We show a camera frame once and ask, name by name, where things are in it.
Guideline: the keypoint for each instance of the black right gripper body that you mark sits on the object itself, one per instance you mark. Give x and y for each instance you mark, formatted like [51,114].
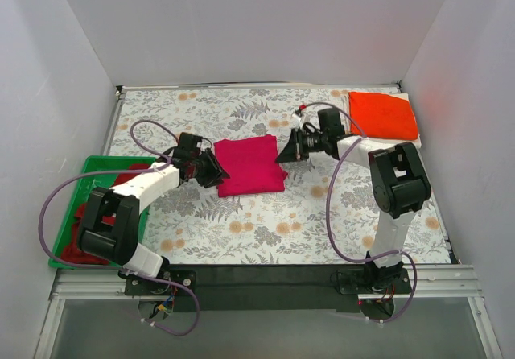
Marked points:
[298,145]

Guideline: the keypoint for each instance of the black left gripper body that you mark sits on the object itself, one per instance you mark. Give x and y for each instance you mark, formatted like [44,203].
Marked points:
[208,167]

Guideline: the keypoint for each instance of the magenta pink t-shirt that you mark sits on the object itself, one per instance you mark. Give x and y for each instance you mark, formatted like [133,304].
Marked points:
[250,164]

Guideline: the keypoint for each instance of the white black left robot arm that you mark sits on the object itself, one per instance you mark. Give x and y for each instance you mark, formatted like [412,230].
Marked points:
[154,182]

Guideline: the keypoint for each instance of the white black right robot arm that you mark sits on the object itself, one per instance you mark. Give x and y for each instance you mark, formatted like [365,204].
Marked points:
[399,182]

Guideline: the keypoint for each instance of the folded cream t-shirt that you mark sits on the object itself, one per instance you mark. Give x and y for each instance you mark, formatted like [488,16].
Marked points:
[414,141]

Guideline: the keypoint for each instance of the folded orange t-shirt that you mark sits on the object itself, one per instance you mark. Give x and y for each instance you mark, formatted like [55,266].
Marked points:
[382,116]

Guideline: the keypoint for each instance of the green plastic tray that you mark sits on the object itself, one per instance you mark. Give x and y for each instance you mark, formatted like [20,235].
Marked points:
[65,244]

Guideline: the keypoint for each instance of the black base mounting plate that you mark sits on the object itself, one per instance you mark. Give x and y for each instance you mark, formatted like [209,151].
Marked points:
[263,287]

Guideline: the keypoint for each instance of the dark red t-shirt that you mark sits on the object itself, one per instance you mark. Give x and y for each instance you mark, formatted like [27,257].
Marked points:
[111,226]

